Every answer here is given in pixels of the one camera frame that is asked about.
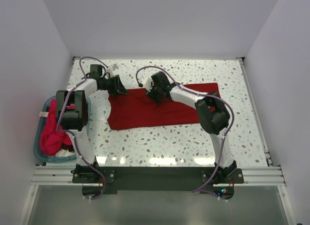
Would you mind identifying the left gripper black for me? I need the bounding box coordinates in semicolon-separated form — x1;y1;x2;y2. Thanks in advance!
100;75;129;96

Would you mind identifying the dark red t-shirt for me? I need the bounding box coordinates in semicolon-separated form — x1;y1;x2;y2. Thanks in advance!
107;82;221;131

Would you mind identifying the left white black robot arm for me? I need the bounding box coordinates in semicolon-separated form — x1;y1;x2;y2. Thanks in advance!
56;64;128;182

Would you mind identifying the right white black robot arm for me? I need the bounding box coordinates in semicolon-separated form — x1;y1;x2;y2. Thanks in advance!
140;72;237;183

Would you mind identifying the teal plastic laundry basket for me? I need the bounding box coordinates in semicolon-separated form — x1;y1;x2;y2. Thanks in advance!
32;92;92;164

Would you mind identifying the pink t-shirt in basket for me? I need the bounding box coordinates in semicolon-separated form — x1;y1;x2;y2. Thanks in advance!
39;99;74;157

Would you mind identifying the white cloth in basket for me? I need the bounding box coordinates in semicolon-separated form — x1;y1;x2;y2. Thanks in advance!
55;149;75;158

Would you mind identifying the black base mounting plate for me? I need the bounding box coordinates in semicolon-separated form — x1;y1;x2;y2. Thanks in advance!
71;165;245;197

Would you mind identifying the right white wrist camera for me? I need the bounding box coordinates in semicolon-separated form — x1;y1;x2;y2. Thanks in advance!
142;77;153;91

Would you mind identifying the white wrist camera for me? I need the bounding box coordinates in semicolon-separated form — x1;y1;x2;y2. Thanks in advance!
142;77;153;91
107;64;119;77

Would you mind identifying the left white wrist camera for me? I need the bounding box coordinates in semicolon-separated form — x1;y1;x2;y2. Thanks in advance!
107;64;119;77

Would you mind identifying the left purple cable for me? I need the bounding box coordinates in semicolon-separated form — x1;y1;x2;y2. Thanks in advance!
55;56;114;200

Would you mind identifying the aluminium frame rail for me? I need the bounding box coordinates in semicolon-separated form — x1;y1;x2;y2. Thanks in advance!
31;166;286;186

